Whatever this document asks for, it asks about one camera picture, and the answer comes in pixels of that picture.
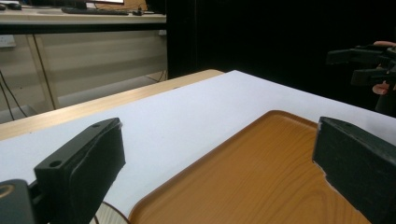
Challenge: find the white wall socket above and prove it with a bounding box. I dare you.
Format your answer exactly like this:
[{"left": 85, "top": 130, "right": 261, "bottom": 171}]
[{"left": 0, "top": 34, "right": 17, "bottom": 49}]

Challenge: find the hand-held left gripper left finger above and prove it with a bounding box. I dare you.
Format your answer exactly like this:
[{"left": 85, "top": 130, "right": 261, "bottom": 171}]
[{"left": 34, "top": 117, "right": 127, "bottom": 224}]

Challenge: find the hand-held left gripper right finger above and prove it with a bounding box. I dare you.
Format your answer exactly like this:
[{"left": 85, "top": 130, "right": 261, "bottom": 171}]
[{"left": 312, "top": 116, "right": 396, "bottom": 224}]

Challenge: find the white table cover sheet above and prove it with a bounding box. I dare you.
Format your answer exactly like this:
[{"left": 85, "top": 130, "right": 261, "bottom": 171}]
[{"left": 0, "top": 69, "right": 396, "bottom": 218}]

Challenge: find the black keyboard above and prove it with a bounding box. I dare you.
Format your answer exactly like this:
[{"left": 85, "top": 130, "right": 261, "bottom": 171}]
[{"left": 61, "top": 7, "right": 131, "bottom": 17}]

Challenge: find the black cable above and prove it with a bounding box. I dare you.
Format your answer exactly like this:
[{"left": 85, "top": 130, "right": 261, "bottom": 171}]
[{"left": 0, "top": 69, "right": 30, "bottom": 121}]

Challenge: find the black curtain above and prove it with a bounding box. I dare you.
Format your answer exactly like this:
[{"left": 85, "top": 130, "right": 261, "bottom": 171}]
[{"left": 165, "top": 0, "right": 396, "bottom": 119}]

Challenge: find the computer monitor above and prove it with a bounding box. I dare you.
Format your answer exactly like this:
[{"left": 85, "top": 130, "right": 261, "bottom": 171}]
[{"left": 30, "top": 0, "right": 125, "bottom": 9}]

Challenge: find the orange wood-grain tray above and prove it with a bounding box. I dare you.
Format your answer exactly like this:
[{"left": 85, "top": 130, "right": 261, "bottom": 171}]
[{"left": 128, "top": 109, "right": 372, "bottom": 224}]

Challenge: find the beige office desk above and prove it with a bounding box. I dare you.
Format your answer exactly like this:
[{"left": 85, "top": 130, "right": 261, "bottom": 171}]
[{"left": 0, "top": 5, "right": 168, "bottom": 110}]

